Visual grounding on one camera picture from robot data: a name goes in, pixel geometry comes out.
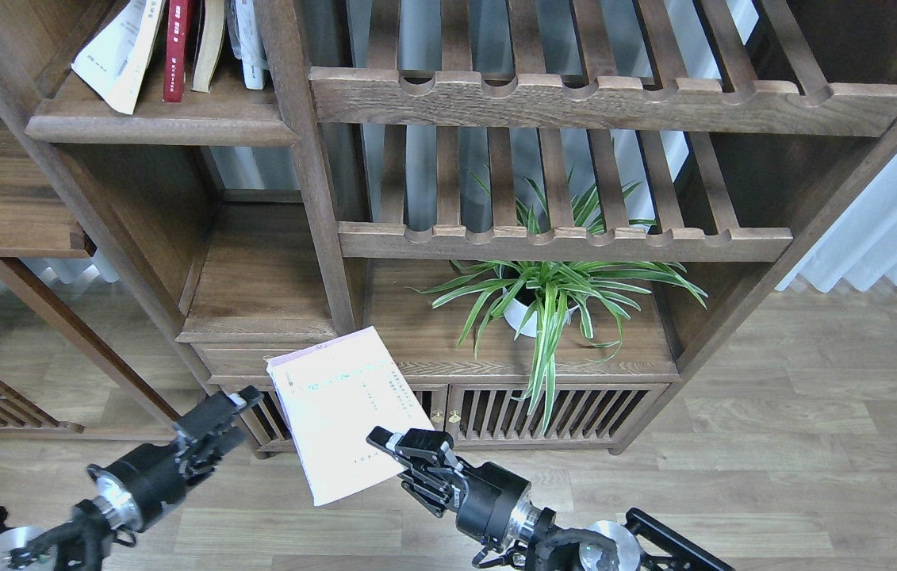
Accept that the pale lavender cover book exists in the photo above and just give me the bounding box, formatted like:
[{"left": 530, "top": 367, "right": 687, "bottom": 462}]
[{"left": 266, "top": 328, "right": 434, "bottom": 506}]

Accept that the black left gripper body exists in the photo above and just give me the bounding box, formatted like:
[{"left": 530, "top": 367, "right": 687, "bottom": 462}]
[{"left": 88, "top": 431, "right": 245, "bottom": 532}]

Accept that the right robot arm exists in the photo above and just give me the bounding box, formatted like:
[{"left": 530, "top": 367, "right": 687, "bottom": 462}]
[{"left": 367, "top": 427, "right": 730, "bottom": 570}]

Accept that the upright white book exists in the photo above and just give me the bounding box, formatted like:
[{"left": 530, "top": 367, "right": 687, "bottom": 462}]
[{"left": 226, "top": 1, "right": 268, "bottom": 90}]

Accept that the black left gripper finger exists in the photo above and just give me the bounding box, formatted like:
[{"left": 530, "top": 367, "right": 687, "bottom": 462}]
[{"left": 174, "top": 386, "right": 263, "bottom": 441}]

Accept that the dark wooden bookshelf unit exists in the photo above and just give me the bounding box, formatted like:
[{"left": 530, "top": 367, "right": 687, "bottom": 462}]
[{"left": 0, "top": 1, "right": 897, "bottom": 453}]

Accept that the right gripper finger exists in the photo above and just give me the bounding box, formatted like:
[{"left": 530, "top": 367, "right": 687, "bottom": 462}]
[{"left": 367, "top": 427, "right": 462, "bottom": 471}]

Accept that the red cover book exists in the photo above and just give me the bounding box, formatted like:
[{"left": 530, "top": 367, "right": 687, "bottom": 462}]
[{"left": 162, "top": 0, "right": 194, "bottom": 102}]

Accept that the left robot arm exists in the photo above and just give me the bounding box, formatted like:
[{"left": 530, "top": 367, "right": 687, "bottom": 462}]
[{"left": 0, "top": 386, "right": 263, "bottom": 570}]

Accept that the upright cream paged book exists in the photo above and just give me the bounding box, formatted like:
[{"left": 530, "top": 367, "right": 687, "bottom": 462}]
[{"left": 190, "top": 0, "right": 226, "bottom": 93}]

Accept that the green spider plant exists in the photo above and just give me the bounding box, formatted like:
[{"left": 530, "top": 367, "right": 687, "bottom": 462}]
[{"left": 415, "top": 163, "right": 709, "bottom": 435}]

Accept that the yellow green cover book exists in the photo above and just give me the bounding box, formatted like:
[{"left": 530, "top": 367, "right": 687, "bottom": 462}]
[{"left": 71, "top": 1, "right": 167, "bottom": 115}]

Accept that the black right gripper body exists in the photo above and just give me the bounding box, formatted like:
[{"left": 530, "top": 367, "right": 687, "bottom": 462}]
[{"left": 401, "top": 460, "right": 532, "bottom": 543}]

